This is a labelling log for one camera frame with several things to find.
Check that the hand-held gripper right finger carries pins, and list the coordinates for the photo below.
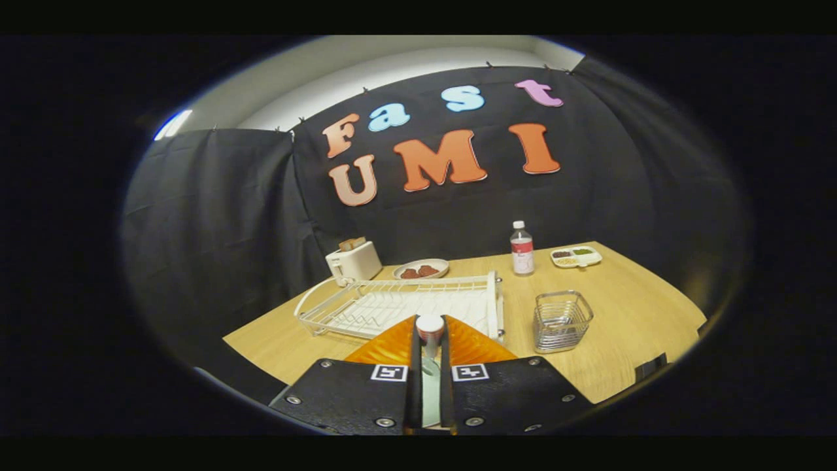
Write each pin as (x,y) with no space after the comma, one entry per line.
(446,392)

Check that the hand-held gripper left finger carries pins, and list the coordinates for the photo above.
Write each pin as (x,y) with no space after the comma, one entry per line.
(414,392)

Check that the light green plate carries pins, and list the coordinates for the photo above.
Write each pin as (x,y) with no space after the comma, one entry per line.
(431,405)

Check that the cream oval plate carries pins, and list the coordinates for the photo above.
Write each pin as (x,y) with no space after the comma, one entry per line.
(444,267)

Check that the red meat patty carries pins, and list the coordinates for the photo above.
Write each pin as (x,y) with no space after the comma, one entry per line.
(428,270)
(409,273)

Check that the white toaster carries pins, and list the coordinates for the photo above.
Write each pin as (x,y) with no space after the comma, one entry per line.
(356,263)

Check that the clear plastic bottle red label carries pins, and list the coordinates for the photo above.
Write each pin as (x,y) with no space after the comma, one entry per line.
(522,255)

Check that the toast slices in toaster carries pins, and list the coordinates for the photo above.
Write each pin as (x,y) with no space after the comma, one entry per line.
(352,243)

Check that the white divided food tray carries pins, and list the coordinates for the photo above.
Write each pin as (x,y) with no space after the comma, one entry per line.
(594,258)

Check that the black table edge clamp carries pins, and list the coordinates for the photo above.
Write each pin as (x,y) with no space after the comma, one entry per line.
(650,367)

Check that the black backdrop cloth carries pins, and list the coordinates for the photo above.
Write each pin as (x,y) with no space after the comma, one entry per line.
(209,229)

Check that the ceiling light panel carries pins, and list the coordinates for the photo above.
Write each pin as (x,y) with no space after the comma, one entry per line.
(173,124)

